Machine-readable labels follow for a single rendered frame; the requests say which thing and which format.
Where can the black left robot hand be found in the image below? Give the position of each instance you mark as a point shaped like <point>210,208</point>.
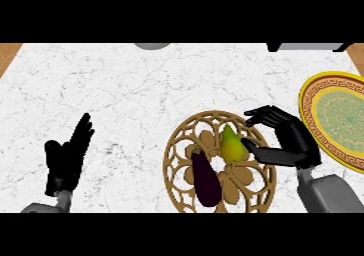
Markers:
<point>67,160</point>

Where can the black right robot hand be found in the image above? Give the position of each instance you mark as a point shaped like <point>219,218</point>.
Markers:
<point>289,140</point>

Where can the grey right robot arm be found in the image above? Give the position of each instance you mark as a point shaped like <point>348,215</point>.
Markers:
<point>330,193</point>

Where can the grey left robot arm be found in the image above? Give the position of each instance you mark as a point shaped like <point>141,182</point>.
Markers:
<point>50,205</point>

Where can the yellow-green pear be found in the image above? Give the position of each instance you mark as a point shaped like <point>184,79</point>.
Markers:
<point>233,146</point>

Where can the yellow rimmed green plate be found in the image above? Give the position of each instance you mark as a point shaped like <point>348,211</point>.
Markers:
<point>345,120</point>

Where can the brown round openwork placemat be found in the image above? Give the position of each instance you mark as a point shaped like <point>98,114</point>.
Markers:
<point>219,163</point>

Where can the dark purple eggplant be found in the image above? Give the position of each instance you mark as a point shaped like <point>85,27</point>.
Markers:
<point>206,180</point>

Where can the grey and black appliance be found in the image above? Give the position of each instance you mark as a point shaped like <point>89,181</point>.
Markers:
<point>308,46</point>

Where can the grey round object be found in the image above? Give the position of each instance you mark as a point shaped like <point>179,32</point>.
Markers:
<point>153,46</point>

